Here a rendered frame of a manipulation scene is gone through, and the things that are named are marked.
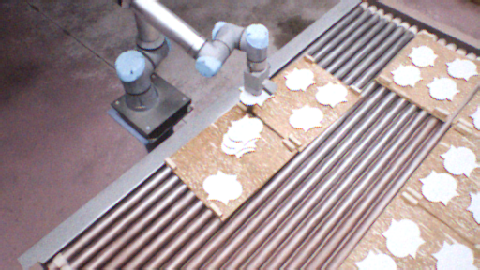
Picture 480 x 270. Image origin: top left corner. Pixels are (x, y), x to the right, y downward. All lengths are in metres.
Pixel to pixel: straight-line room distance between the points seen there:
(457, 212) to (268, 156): 0.70
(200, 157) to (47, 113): 1.92
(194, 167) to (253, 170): 0.23
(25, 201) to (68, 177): 0.30
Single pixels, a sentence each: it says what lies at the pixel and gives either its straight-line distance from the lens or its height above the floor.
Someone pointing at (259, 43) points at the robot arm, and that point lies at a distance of 1.16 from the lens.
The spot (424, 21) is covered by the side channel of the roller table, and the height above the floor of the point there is 0.95.
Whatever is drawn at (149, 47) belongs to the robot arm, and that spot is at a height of 1.18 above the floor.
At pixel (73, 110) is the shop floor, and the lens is 3.04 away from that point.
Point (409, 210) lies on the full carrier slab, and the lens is 1.41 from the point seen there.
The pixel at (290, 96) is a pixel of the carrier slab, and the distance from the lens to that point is 1.57.
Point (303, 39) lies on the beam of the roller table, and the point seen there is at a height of 0.92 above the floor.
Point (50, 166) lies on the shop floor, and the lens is 2.82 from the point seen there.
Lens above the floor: 2.14
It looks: 57 degrees down
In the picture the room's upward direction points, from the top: 3 degrees counter-clockwise
